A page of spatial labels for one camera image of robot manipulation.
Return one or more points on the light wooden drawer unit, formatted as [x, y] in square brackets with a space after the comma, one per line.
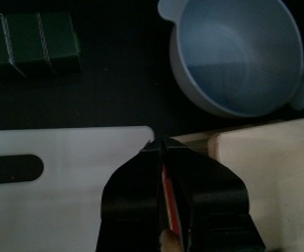
[272, 177]

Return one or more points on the white plastic cutting board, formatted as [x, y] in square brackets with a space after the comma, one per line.
[62, 190]

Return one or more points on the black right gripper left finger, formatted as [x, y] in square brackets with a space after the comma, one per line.
[131, 197]

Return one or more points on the light blue plastic bowl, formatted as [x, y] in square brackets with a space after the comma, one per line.
[241, 59]

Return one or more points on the dark green box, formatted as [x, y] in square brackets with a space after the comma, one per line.
[28, 44]

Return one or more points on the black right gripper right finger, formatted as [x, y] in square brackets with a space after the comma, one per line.
[214, 203]

